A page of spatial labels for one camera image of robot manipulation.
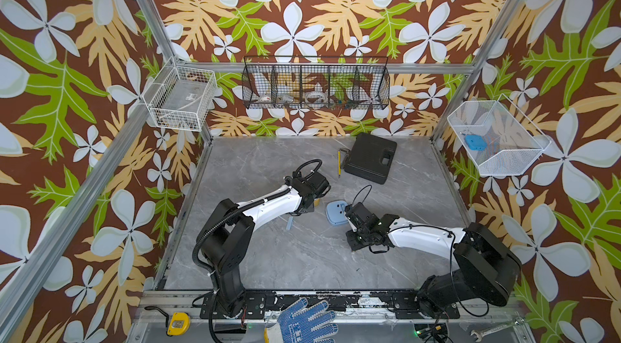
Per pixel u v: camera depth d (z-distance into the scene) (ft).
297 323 2.35
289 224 2.99
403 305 2.42
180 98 2.82
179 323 2.27
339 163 3.64
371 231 2.20
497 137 2.72
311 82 3.20
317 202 3.17
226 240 1.52
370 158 3.47
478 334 2.27
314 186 2.33
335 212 3.03
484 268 1.42
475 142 2.76
